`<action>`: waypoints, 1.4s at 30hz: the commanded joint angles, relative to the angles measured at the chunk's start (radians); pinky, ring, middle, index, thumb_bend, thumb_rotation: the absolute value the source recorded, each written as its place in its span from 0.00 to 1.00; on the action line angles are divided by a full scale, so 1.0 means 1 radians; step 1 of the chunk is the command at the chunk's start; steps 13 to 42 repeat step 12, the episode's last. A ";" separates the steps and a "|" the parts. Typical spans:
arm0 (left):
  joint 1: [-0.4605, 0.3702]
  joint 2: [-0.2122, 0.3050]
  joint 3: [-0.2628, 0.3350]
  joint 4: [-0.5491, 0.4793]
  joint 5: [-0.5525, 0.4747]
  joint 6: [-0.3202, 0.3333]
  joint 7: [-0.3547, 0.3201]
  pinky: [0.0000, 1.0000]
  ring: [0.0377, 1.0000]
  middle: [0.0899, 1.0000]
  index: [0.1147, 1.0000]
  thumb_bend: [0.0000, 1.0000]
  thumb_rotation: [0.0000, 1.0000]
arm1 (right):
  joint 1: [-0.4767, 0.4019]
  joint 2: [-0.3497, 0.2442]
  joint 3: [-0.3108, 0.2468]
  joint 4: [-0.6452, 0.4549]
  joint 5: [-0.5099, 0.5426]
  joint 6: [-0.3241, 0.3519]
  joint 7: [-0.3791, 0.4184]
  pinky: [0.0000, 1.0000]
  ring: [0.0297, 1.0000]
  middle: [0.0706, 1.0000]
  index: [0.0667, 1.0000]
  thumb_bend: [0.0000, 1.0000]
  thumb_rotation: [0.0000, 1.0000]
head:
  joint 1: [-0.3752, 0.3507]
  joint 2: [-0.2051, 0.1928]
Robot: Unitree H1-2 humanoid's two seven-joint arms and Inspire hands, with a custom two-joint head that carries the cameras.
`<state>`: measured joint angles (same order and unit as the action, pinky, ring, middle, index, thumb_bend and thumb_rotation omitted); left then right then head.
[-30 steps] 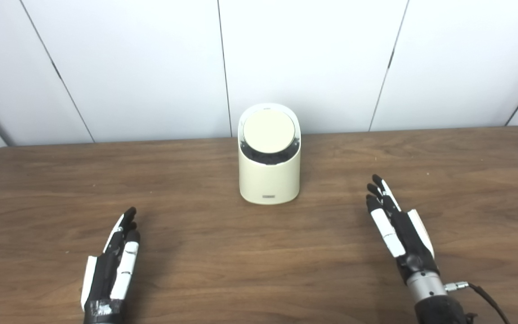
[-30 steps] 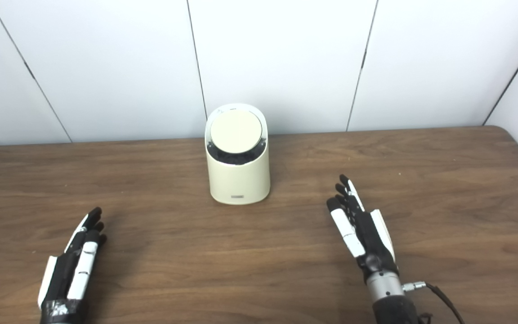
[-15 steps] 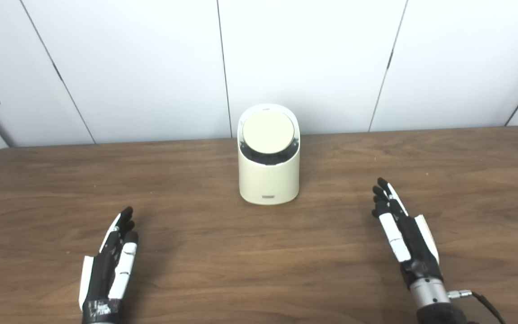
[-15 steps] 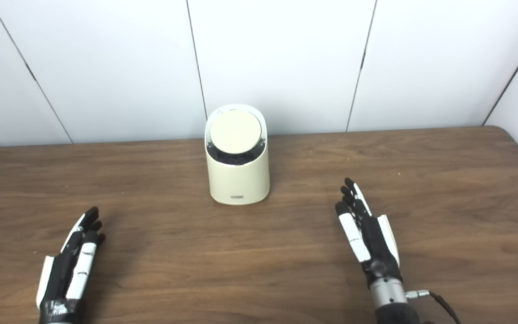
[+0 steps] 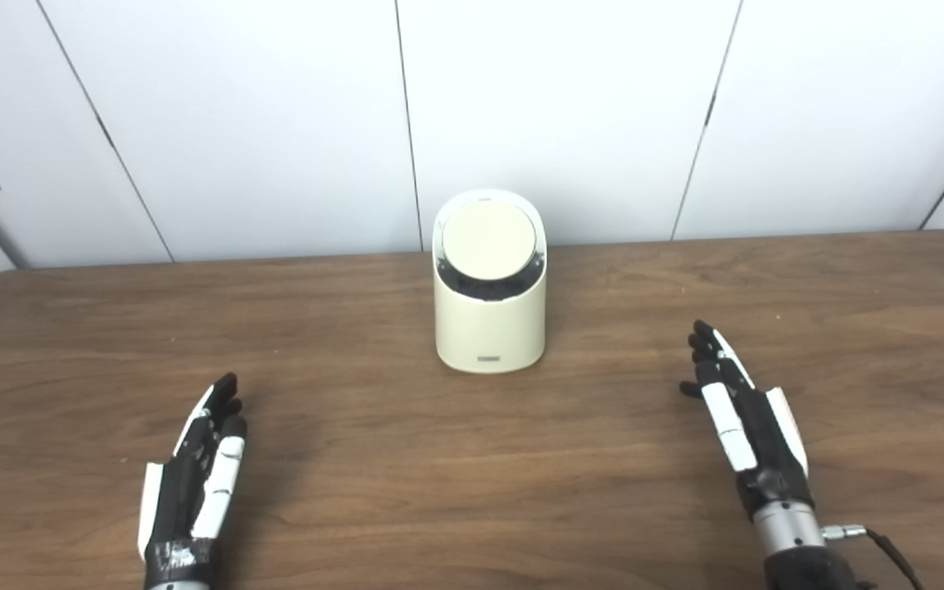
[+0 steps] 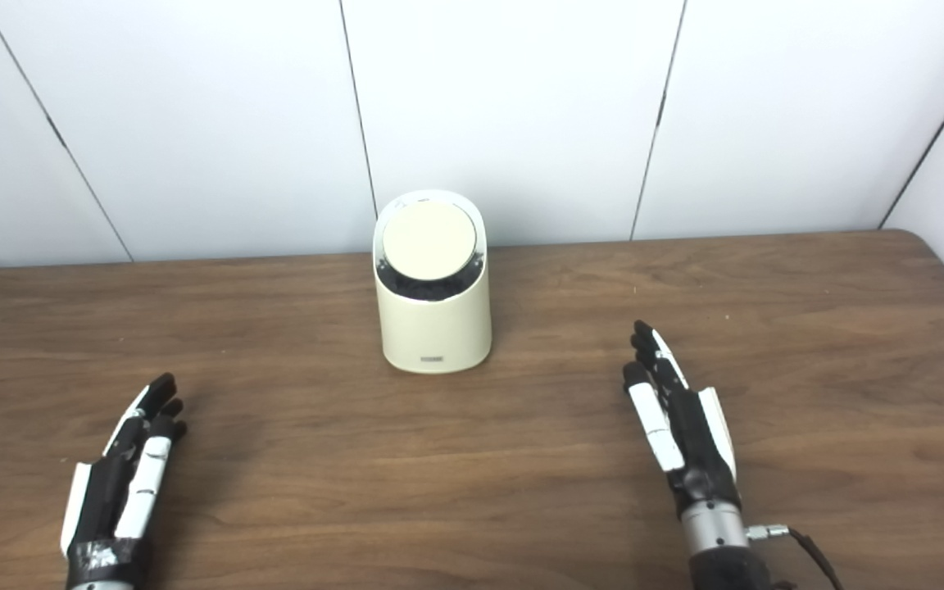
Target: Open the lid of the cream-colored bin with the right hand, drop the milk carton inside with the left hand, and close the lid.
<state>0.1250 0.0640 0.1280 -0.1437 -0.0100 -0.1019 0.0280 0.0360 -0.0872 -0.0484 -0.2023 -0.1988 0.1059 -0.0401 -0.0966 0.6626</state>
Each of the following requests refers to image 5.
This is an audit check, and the white and black left hand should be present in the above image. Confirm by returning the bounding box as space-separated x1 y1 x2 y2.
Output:
138 373 248 587

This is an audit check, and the white and black right hand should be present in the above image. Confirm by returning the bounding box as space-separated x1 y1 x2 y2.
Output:
679 320 815 521

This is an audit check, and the cream-colored bin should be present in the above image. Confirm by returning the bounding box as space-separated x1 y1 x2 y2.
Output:
433 189 547 374

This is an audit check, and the cream round bin lid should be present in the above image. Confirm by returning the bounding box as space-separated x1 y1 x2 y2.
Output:
441 202 538 279

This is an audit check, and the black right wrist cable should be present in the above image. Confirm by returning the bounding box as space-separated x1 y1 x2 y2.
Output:
823 524 924 590

